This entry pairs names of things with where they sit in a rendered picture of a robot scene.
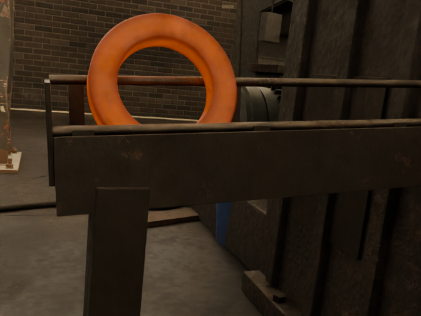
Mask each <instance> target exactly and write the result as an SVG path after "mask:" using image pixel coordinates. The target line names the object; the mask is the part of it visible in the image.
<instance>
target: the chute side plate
mask: <svg viewBox="0 0 421 316"><path fill-rule="evenodd" d="M53 151H54V165H55V193H56V215H57V217H58V216H73V215H81V214H94V213H95V197H96V188H97V187H148V188H150V198H149V207H148V208H149V209H155V208H169V207H177V206H191V205H200V204H214V203H228V202H236V201H251V200H258V199H273V198H288V197H296V196H310V195H318V194H333V193H341V192H355V191H369V190H377V189H391V188H400V187H414V186H421V127H379V128H355V129H311V130H267V131H244V132H200V133H177V134H133V135H89V136H66V137H53Z"/></svg>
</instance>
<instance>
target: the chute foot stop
mask: <svg viewBox="0 0 421 316"><path fill-rule="evenodd" d="M44 99H45V112H46V138H47V151H48V176H49V186H55V166H54V152H53V124H52V109H51V83H50V81H49V80H44Z"/></svg>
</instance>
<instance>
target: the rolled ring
mask: <svg viewBox="0 0 421 316"><path fill-rule="evenodd" d="M153 46H159V47H165V48H170V49H172V50H175V51H178V52H179V53H181V54H183V55H184V56H186V57H187V58H188V59H189V60H190V61H191V62H192V63H193V64H194V65H195V66H196V67H197V69H198V70H199V72H200V74H201V75H202V77H203V80H204V83H205V89H206V103H205V108H204V111H203V113H202V116H201V117H200V119H199V120H198V122H197V123H224V122H231V120H232V118H233V115H234V112H235V109H236V102H237V85H236V78H235V74H234V70H233V68H232V65H231V62H230V61H229V59H228V57H227V55H226V53H225V51H224V50H223V49H222V47H221V46H220V44H219V43H218V42H217V41H216V40H215V39H214V38H213V37H212V36H211V35H210V34H209V33H208V32H207V31H206V30H204V29H203V28H201V27H200V26H198V25H197V24H195V23H193V22H191V21H189V20H187V19H184V18H181V17H178V16H174V15H171V14H163V13H150V14H142V15H138V16H134V17H132V18H129V19H126V20H124V21H122V22H121V23H119V24H118V25H116V26H115V27H113V28H112V29H111V30H109V32H108V33H107V34H106V35H105V36H104V37H103V38H102V39H101V41H100V42H99V44H98V46H97V47H96V49H95V52H94V54H93V56H92V59H91V62H90V67H89V70H88V77H87V84H86V89H87V97H88V103H89V106H90V110H91V112H92V115H93V117H94V119H95V121H96V123H97V125H132V124H140V123H139V122H137V121H136V120H135V119H134V118H133V117H132V116H131V115H130V114H129V113H128V111H127V110H126V108H125V107H124V105H123V103H122V101H121V99H120V96H119V92H118V85H117V77H118V71H119V68H120V66H121V65H122V63H123V62H124V61H125V60H126V59H127V58H128V57H129V56H130V55H131V54H133V53H134V52H136V51H138V50H141V49H143V48H148V47H153Z"/></svg>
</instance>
